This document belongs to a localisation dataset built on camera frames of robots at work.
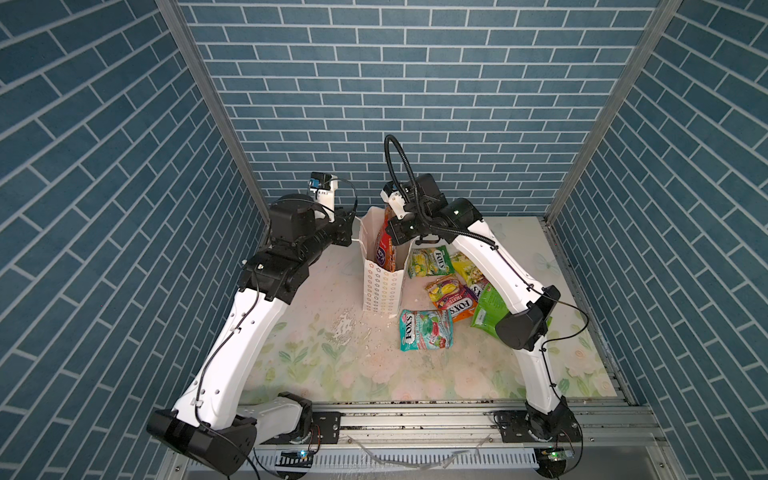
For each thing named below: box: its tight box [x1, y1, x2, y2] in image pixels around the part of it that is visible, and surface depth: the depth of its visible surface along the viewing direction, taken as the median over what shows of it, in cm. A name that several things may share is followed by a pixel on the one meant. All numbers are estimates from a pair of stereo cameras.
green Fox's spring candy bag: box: [408, 245, 455, 279], surface depth 104 cm
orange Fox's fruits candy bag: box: [425, 275, 478, 323], surface depth 98 cm
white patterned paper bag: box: [358, 207, 416, 314], surface depth 82 cm
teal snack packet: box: [399, 309, 454, 352], surface depth 90 cm
